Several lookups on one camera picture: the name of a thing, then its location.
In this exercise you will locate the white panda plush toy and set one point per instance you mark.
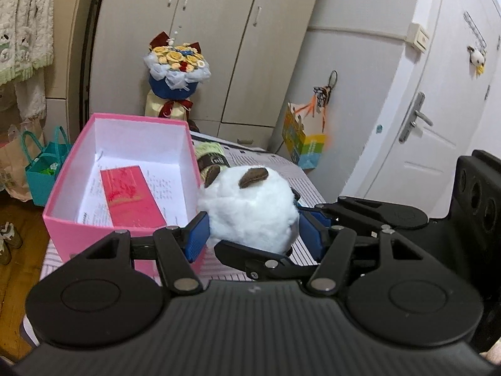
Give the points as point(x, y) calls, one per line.
point(250, 211)

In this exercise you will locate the colourful paper gift bag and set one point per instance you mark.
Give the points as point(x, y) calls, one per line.
point(303, 141)

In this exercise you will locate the yellow flower bouquet blue wrap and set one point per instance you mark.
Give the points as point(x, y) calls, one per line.
point(176, 66)

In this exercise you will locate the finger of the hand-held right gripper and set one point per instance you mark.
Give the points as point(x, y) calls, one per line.
point(352, 211)
point(270, 262)

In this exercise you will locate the teal tote bag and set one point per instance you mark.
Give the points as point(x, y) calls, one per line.
point(41, 180)

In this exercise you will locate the white wall switch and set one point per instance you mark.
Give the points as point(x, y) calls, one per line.
point(417, 37)

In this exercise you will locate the cream knit sweater green trim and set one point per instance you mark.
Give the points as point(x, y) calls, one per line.
point(23, 15)

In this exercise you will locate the hanging orange tassel ornament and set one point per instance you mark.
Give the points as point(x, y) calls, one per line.
point(323, 94)

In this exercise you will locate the white wardrobe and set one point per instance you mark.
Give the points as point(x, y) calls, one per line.
point(219, 27)

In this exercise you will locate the cream box with red ribbon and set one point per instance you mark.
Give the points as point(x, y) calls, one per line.
point(154, 105)

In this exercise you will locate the white door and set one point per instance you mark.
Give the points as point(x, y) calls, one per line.
point(442, 86)

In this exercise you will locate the black vertical frame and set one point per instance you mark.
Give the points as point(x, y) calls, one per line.
point(88, 47)

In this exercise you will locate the white fuzzy hanging garment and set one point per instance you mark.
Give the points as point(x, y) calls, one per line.
point(31, 94)

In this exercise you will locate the brown paper bag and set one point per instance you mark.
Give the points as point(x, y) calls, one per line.
point(13, 164)

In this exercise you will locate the white printed paper sheets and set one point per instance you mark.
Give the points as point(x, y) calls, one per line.
point(164, 188)

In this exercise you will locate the striped bed sheet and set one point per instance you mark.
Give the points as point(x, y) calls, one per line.
point(274, 164)

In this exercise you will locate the brown fuzzy slippers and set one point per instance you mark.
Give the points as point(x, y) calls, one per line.
point(8, 243)

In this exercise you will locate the red envelope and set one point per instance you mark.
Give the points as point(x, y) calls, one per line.
point(129, 196)

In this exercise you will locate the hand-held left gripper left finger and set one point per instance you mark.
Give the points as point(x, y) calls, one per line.
point(197, 237)

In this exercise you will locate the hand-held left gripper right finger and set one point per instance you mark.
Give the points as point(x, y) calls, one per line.
point(313, 237)

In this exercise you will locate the pink cardboard box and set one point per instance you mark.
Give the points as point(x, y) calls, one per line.
point(129, 137)

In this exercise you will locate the small plush door ornament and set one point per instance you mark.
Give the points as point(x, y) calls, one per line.
point(477, 59)

